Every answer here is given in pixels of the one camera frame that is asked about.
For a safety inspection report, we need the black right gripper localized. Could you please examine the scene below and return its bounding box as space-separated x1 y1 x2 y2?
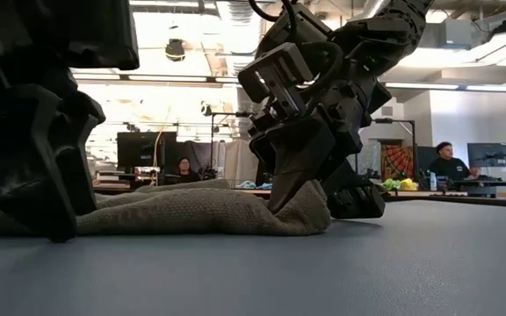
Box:
248 78 393 219

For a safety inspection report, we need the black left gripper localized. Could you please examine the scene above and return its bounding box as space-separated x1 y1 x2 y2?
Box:
0 0 107 243

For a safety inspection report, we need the taupe woven towel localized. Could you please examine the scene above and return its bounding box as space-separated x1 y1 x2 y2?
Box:
0 177 332 238

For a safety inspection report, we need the black monitor on arm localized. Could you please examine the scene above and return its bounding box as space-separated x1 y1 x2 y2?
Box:
466 142 506 169

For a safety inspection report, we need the orange mandala tapestry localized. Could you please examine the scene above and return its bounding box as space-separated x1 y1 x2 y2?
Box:
380 145 415 180

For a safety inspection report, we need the light blue cloth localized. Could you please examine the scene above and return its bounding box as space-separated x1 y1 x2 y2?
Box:
235 180 274 190

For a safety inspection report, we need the large black monitor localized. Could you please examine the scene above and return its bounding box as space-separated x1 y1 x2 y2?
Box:
116 131 178 170

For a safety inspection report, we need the cream curtain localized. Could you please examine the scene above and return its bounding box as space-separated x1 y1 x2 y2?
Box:
224 139 259 185

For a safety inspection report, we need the dark grey curtain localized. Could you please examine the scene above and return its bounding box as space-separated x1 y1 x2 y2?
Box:
186 140 227 176

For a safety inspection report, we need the person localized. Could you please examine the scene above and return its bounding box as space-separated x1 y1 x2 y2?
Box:
428 140 482 182
174 156 202 183

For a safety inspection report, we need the long ceiling light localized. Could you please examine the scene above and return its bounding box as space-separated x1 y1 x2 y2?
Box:
72 72 241 85
384 81 506 93

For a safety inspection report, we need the black ceiling dome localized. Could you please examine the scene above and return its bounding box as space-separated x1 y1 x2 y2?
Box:
164 38 187 62

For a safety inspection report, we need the black desk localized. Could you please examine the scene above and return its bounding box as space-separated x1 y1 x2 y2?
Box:
444 177 506 198

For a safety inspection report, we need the grey ventilation box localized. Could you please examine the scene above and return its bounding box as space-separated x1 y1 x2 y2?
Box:
437 19 473 50

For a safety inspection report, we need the black rectangular stand frame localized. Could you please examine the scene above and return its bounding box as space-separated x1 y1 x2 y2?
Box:
373 117 416 176

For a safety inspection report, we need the thin yellow hanging cable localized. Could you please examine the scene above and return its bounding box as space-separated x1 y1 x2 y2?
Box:
152 126 169 186

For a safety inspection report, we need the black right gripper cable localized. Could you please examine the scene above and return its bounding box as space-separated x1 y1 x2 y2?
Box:
247 0 347 103

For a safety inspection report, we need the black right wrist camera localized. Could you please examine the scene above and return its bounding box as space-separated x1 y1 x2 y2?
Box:
237 41 316 106

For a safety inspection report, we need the black camera stand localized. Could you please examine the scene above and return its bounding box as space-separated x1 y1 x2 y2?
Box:
199 101 254 181

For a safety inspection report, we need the silver air duct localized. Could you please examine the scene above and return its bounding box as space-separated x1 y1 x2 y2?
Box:
215 0 263 75

